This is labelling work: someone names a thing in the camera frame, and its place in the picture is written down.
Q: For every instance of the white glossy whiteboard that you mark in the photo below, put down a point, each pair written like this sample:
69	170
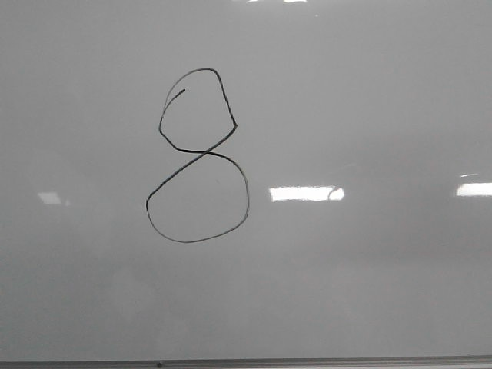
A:
236	179

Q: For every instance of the grey aluminium whiteboard frame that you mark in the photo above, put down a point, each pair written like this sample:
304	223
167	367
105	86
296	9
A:
466	361

